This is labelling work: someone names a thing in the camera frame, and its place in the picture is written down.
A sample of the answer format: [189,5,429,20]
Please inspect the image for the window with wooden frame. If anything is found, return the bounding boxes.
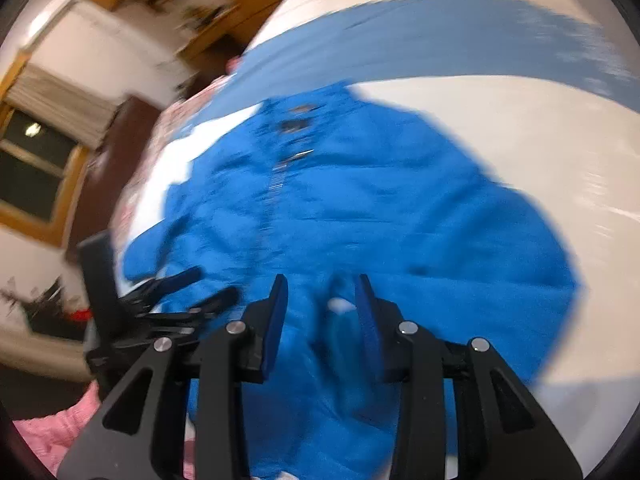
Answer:
[1,52,90,248]

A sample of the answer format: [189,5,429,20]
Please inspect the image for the blue puffer jacket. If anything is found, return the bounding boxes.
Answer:
[122,84,577,479]

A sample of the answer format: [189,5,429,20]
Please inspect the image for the pink fuzzy sleeve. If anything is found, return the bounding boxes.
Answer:
[12,381,196,480]

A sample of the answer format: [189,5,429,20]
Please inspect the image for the pink floral quilt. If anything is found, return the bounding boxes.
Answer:
[110,56,241,262]

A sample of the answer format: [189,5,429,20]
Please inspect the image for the dark brown headboard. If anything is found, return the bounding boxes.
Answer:
[64,96,160,264]

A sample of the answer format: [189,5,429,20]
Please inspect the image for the beige roman blind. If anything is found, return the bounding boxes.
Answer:
[6,64,118,150]

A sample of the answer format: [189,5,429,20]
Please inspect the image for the blue and white bedsheet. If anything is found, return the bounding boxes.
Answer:
[128,0,639,479]

